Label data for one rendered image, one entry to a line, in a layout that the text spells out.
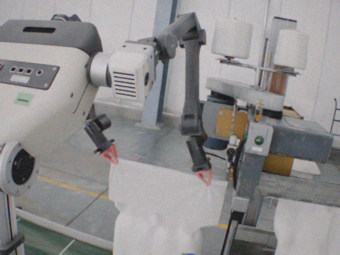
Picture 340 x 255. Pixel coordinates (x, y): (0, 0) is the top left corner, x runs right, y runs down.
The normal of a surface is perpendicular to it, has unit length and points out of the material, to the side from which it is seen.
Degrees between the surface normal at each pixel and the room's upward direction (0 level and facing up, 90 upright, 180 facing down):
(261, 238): 90
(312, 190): 90
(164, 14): 90
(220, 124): 90
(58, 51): 50
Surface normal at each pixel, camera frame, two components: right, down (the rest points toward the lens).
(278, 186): -0.23, 0.19
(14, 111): -0.09, -0.47
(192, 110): -0.40, -0.19
